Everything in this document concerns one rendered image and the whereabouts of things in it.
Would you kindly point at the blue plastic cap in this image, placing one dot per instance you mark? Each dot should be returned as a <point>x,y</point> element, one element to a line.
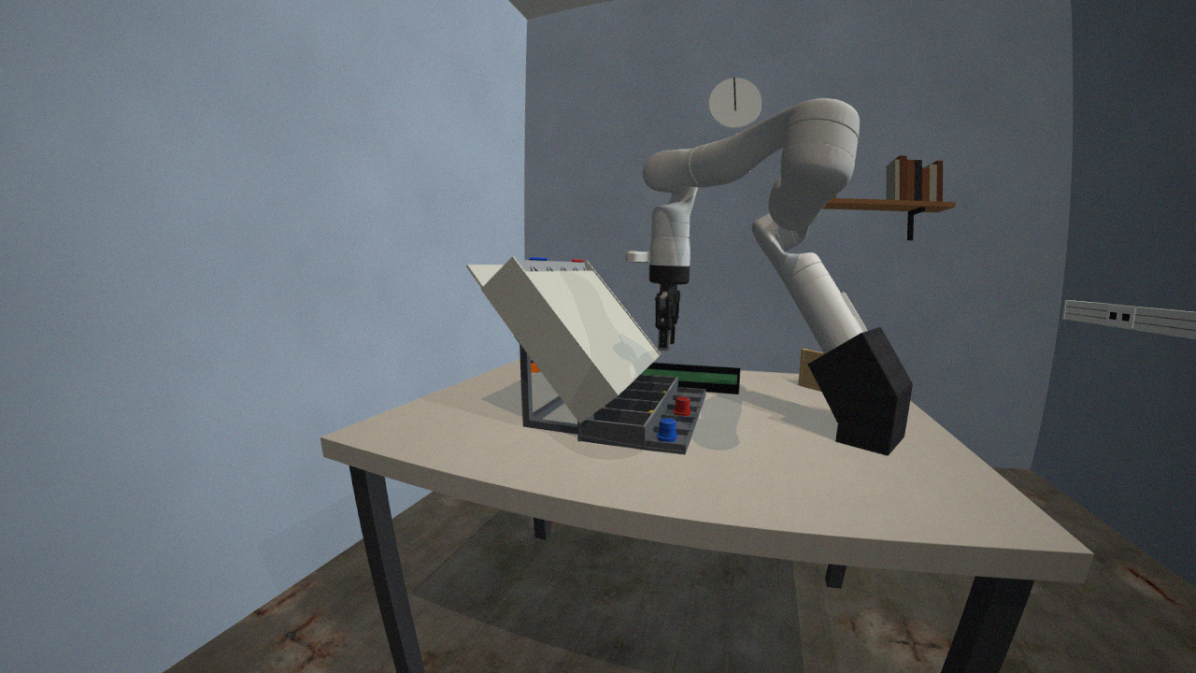
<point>667,431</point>

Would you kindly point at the open wooden crate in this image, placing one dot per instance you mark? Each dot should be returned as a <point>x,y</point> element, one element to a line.
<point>806,378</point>

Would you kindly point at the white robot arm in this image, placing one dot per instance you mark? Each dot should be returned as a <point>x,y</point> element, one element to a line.
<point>819,138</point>

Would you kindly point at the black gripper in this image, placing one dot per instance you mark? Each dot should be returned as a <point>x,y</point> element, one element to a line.
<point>668,276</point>

